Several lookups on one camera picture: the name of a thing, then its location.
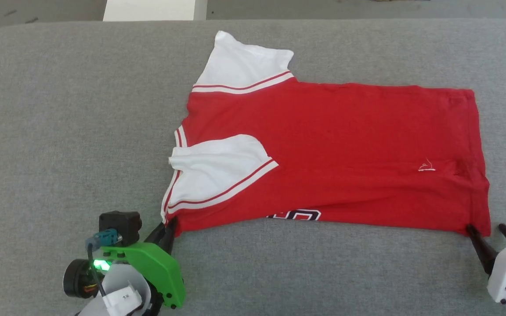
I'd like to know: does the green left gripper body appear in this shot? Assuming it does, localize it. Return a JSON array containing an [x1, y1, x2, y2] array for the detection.
[[100, 242, 186, 309]]

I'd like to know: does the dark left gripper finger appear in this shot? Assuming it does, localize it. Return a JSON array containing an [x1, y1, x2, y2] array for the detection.
[[144, 222, 166, 244], [161, 216, 178, 255]]

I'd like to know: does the red and white jersey shirt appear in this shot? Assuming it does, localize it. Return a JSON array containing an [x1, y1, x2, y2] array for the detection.
[[161, 30, 492, 237]]

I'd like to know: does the white square pillar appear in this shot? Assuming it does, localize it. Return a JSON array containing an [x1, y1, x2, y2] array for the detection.
[[103, 0, 208, 22]]

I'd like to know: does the black cable with teal plug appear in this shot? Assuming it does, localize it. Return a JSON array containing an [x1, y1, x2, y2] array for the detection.
[[85, 228, 123, 297]]

